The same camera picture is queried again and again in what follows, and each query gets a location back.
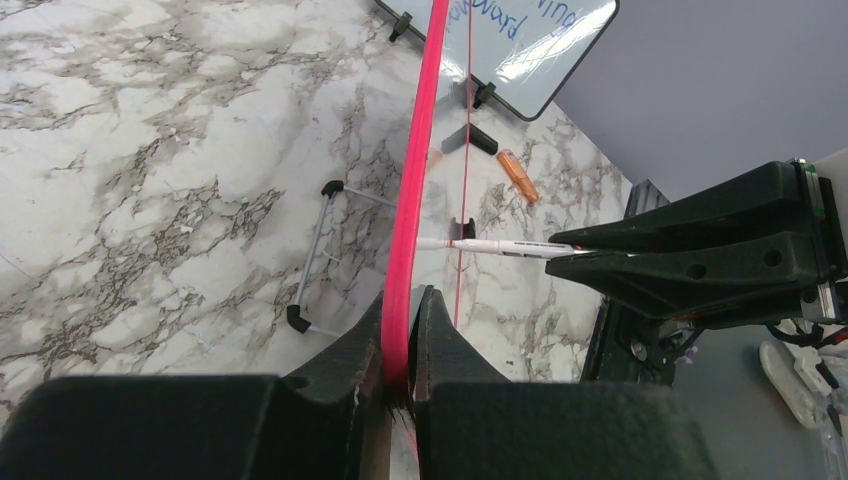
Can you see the pink framed whiteboard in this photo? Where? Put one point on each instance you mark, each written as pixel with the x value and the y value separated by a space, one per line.
pixel 429 206

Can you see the green capped black marker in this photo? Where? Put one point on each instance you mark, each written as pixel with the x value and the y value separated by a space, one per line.
pixel 472 135

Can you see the black framed written whiteboard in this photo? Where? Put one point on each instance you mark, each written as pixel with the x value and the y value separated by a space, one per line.
pixel 516 53

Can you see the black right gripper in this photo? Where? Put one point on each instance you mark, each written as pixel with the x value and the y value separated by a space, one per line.
pixel 754 282

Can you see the red white marker pen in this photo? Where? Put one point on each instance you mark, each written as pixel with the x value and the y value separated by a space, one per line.
pixel 520 249

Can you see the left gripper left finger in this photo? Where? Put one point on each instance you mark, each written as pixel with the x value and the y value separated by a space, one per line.
pixel 324 420

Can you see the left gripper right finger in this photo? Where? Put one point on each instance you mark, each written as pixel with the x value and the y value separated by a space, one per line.
pixel 474 423

